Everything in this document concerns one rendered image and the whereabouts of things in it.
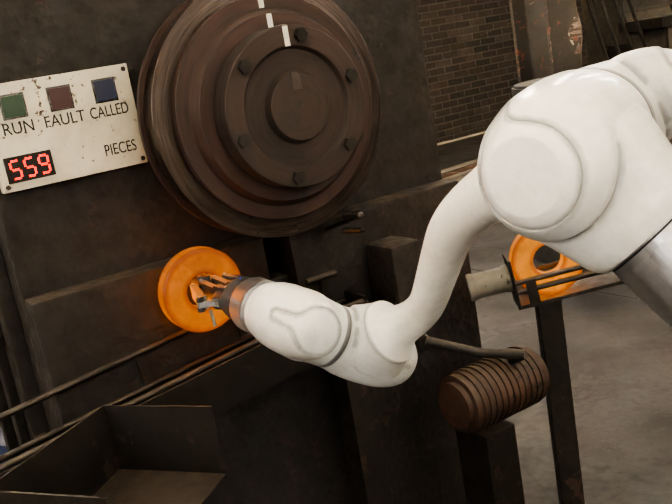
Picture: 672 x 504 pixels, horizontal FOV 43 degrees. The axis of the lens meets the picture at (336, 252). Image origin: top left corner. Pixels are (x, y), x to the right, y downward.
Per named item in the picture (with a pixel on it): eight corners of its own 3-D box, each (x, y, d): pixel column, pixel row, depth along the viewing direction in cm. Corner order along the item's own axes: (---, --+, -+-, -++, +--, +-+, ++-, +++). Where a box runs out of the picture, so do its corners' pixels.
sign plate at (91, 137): (1, 193, 147) (-27, 88, 143) (144, 161, 159) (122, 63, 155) (4, 194, 145) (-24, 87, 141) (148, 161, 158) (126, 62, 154)
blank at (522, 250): (543, 306, 184) (547, 310, 181) (492, 258, 182) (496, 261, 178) (596, 254, 182) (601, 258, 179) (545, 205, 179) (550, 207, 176)
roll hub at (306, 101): (231, 202, 149) (198, 39, 143) (362, 168, 163) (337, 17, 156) (245, 204, 144) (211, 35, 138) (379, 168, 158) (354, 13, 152)
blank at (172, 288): (145, 263, 151) (152, 267, 148) (222, 233, 158) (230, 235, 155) (170, 342, 155) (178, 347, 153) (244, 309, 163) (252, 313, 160)
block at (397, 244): (378, 349, 186) (360, 242, 181) (407, 337, 190) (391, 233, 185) (408, 359, 177) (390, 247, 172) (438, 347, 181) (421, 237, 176)
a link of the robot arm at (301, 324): (228, 333, 130) (295, 357, 137) (278, 359, 117) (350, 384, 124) (255, 267, 131) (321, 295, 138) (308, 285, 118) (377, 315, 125)
